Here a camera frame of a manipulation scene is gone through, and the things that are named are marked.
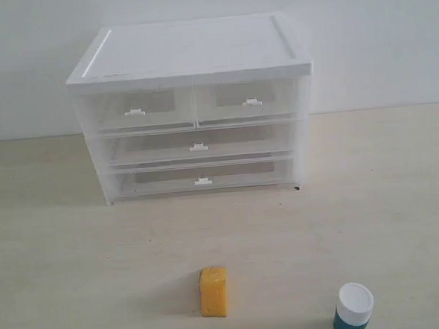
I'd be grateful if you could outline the yellow sponge block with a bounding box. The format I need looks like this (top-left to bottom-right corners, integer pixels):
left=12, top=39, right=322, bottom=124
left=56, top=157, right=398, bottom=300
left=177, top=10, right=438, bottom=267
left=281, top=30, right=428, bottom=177
left=199, top=266, right=228, bottom=318

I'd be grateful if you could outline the teal bottle white cap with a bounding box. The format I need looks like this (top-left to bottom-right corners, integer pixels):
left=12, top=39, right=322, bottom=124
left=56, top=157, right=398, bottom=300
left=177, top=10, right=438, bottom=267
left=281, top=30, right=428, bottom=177
left=333, top=282, right=374, bottom=329

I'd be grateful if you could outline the bottom wide clear drawer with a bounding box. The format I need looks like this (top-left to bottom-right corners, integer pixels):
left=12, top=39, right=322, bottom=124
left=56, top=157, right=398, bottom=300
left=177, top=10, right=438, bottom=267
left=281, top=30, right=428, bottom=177
left=107, top=156, right=299, bottom=202

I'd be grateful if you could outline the wide clear drawer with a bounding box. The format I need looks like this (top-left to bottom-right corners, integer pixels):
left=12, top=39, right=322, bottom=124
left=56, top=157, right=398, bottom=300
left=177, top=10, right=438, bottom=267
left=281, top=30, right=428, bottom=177
left=107, top=156, right=299, bottom=202
left=103, top=123, right=294, bottom=167

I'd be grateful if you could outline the white plastic drawer cabinet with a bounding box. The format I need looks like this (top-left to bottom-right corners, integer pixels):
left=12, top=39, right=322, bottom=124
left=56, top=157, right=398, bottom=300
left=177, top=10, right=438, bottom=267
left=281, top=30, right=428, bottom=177
left=65, top=13, right=313, bottom=204

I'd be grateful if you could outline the middle wide clear drawer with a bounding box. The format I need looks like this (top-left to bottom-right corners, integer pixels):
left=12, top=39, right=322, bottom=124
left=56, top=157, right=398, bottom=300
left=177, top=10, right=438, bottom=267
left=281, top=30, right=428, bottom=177
left=103, top=123, right=294, bottom=167

